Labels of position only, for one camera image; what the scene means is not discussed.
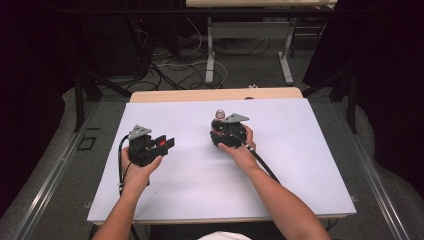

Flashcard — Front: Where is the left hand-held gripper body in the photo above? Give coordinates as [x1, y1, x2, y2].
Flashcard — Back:
[127, 124, 160, 168]

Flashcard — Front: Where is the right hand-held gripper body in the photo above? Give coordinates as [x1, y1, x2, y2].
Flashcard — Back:
[218, 112, 251, 150]

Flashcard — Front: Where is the dark cola bottle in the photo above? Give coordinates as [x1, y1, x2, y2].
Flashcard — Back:
[210, 109, 236, 150]

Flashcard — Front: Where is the person's right hand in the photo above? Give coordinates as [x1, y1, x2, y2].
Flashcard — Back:
[217, 124, 258, 169]

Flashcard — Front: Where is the person's left hand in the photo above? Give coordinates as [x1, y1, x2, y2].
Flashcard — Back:
[120, 146, 164, 198]

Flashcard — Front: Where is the light wooden table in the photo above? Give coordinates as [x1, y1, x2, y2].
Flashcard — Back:
[87, 87, 357, 226]

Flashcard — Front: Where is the white table mat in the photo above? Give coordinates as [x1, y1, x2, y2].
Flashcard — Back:
[87, 98, 357, 223]

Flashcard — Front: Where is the black metal stand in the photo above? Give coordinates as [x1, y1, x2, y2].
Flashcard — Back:
[301, 68, 360, 134]
[72, 69, 133, 133]

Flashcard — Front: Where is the white metal-legged desk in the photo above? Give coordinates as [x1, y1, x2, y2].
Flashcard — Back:
[185, 0, 338, 86]

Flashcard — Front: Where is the person's white shirt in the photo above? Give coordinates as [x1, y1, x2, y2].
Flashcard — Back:
[196, 230, 253, 240]

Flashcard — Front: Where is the dark equipment cabinet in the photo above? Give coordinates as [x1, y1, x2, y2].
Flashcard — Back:
[79, 14, 152, 77]

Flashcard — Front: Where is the black horizontal bar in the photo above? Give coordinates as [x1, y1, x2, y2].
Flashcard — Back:
[56, 7, 381, 15]

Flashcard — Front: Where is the dark curtain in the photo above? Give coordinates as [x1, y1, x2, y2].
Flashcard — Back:
[302, 0, 424, 198]
[0, 0, 79, 224]

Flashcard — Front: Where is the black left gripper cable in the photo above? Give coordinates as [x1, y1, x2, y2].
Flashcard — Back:
[116, 133, 132, 198]

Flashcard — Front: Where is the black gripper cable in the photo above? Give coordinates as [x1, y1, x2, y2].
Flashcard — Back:
[229, 130, 282, 185]
[116, 133, 132, 198]

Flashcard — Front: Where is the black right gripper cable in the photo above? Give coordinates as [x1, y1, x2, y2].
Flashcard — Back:
[229, 130, 282, 185]

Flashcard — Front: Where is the black floor hatch frame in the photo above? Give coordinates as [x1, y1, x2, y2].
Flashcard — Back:
[76, 135, 98, 152]

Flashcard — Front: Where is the black floor cable tangle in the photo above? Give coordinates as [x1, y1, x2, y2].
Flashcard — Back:
[125, 19, 225, 92]

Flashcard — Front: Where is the white floor cable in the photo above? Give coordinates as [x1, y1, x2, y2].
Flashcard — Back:
[155, 17, 230, 90]

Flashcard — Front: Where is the metal floor rail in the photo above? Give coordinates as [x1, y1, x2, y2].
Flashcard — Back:
[11, 101, 101, 240]
[333, 99, 412, 240]

